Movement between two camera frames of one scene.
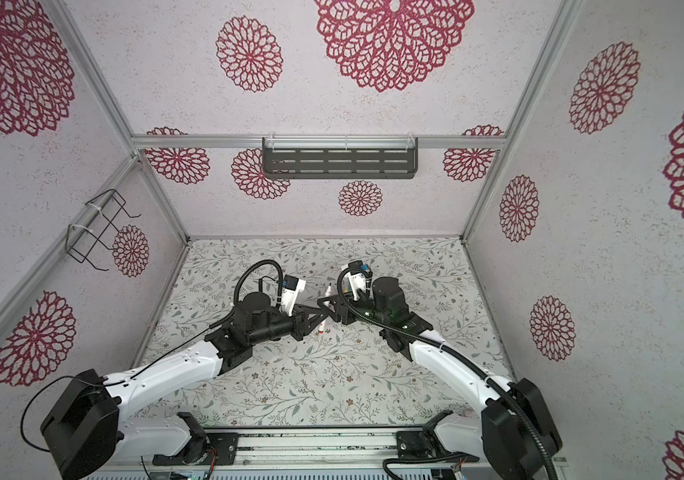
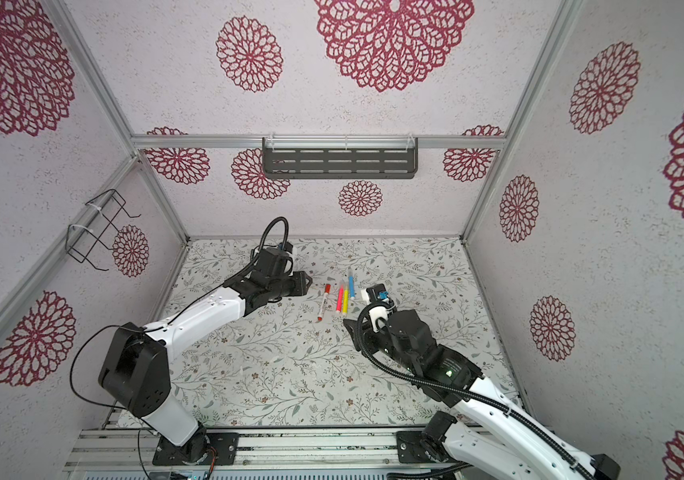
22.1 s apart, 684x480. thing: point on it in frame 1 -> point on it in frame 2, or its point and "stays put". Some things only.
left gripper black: (302, 322) -> (300, 283)
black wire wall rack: (94, 219) stays put
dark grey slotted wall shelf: (340, 157) stays put
